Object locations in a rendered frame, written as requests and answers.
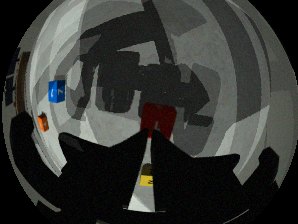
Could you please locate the orange block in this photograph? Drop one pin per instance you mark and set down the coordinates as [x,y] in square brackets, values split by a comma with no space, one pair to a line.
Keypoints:
[43,122]

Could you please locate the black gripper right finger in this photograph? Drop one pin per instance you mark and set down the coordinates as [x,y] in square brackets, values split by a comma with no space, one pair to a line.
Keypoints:
[172,169]

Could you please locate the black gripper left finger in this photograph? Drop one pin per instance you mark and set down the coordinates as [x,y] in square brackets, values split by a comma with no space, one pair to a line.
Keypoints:
[120,163]

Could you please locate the blue block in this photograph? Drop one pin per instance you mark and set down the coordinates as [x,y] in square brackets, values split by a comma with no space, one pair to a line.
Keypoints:
[56,91]

